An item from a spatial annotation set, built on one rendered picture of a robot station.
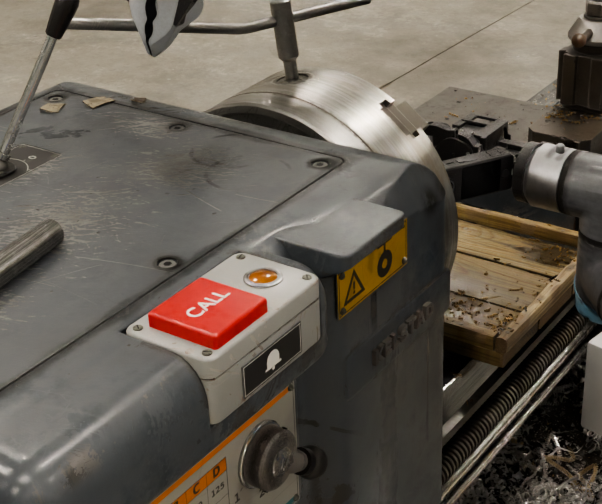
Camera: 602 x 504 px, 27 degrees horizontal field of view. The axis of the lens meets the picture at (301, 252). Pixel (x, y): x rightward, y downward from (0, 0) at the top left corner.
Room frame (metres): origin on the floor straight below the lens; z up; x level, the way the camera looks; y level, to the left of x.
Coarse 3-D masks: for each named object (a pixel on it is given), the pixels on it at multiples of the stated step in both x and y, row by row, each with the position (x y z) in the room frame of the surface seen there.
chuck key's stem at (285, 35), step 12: (276, 0) 1.26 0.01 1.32; (288, 0) 1.25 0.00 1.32; (276, 12) 1.25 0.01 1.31; (288, 12) 1.25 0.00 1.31; (288, 24) 1.25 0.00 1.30; (276, 36) 1.25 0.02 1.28; (288, 36) 1.25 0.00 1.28; (288, 48) 1.25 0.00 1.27; (288, 60) 1.25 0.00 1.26; (288, 72) 1.25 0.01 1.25
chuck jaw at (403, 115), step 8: (392, 104) 1.23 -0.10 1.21; (400, 104) 1.26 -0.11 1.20; (408, 104) 1.27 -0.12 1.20; (384, 112) 1.21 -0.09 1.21; (392, 112) 1.22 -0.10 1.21; (400, 112) 1.23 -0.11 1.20; (408, 112) 1.25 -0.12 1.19; (416, 112) 1.26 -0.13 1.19; (392, 120) 1.21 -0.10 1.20; (400, 120) 1.21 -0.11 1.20; (408, 120) 1.22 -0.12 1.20; (416, 120) 1.25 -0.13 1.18; (424, 120) 1.26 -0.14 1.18; (400, 128) 1.20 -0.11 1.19; (408, 128) 1.21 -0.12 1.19; (416, 128) 1.22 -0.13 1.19; (424, 128) 1.25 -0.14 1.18
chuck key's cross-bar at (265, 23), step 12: (336, 0) 1.28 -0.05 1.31; (348, 0) 1.28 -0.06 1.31; (360, 0) 1.29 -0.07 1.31; (300, 12) 1.26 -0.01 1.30; (312, 12) 1.26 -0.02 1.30; (324, 12) 1.27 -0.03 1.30; (72, 24) 1.18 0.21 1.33; (84, 24) 1.18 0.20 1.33; (96, 24) 1.18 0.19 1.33; (108, 24) 1.19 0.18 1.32; (120, 24) 1.19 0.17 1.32; (132, 24) 1.20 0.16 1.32; (192, 24) 1.22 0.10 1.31; (204, 24) 1.22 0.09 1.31; (216, 24) 1.23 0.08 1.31; (228, 24) 1.23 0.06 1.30; (240, 24) 1.24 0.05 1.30; (252, 24) 1.24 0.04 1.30; (264, 24) 1.24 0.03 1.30; (276, 24) 1.25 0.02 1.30
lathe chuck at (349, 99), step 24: (312, 72) 1.27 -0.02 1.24; (336, 72) 1.26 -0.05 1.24; (312, 96) 1.20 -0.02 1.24; (336, 96) 1.21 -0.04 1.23; (360, 96) 1.22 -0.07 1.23; (384, 96) 1.23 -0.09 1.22; (360, 120) 1.18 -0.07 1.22; (384, 120) 1.19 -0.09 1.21; (384, 144) 1.16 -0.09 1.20; (408, 144) 1.18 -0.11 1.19; (432, 144) 1.20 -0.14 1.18; (432, 168) 1.18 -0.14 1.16; (456, 216) 1.18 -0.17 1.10; (456, 240) 1.18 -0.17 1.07
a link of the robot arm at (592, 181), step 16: (576, 160) 1.27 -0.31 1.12; (592, 160) 1.27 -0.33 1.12; (560, 176) 1.26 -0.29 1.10; (576, 176) 1.25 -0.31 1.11; (592, 176) 1.25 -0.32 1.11; (560, 192) 1.26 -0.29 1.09; (576, 192) 1.25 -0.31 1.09; (592, 192) 1.24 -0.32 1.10; (560, 208) 1.26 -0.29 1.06; (576, 208) 1.25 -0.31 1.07; (592, 208) 1.23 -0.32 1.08; (592, 224) 1.23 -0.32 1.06
